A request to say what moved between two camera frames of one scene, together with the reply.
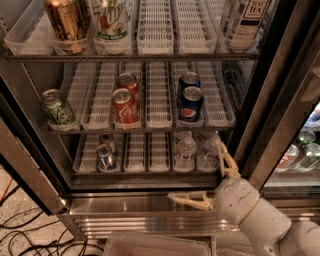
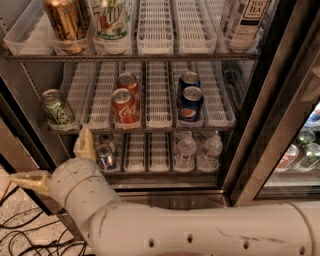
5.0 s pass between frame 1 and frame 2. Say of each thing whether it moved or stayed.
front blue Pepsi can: stayed
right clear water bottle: stayed
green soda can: stayed
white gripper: moved
